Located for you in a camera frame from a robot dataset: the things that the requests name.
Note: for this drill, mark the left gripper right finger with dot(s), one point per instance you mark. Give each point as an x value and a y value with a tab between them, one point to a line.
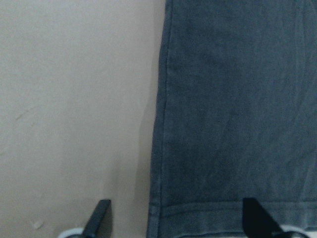
257	222

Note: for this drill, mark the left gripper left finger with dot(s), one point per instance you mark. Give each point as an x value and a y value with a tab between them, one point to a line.
99	223

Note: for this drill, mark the black t-shirt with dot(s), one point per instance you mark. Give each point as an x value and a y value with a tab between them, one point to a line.
236	116

